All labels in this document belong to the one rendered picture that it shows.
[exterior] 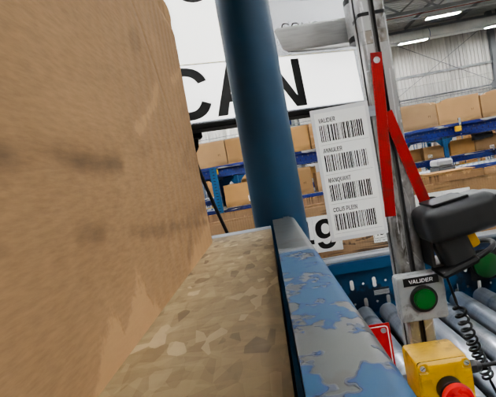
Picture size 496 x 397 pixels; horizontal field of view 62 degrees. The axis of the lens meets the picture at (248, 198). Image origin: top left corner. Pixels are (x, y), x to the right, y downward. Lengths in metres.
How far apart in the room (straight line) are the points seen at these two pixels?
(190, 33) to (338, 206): 0.35
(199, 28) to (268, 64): 0.50
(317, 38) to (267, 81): 0.55
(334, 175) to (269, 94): 0.42
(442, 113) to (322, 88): 5.58
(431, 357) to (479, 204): 0.22
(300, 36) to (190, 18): 0.18
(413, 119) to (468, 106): 0.74
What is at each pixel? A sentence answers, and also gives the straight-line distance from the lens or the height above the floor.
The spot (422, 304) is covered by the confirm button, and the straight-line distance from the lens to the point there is 0.65.
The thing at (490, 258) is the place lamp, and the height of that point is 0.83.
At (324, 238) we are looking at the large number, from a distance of 1.24.
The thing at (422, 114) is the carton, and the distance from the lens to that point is 6.18.
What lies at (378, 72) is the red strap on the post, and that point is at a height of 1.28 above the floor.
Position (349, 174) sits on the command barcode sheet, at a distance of 0.63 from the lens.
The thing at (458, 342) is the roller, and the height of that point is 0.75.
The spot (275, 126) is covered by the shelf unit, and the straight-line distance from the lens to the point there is 0.20.
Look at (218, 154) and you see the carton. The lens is 5.78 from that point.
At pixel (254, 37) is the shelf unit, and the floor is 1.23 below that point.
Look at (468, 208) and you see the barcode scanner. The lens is 0.62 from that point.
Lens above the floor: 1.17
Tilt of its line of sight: 3 degrees down
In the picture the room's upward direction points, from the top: 10 degrees counter-clockwise
